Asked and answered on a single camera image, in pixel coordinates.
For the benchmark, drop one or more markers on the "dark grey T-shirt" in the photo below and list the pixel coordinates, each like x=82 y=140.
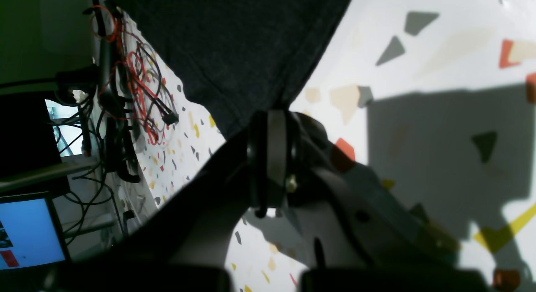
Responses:
x=237 y=57

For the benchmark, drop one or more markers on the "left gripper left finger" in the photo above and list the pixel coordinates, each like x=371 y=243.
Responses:
x=183 y=246

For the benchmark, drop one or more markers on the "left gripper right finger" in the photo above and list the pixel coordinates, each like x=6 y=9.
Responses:
x=358 y=235

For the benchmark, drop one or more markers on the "computer monitor blue screen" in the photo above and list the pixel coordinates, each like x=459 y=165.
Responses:
x=31 y=233

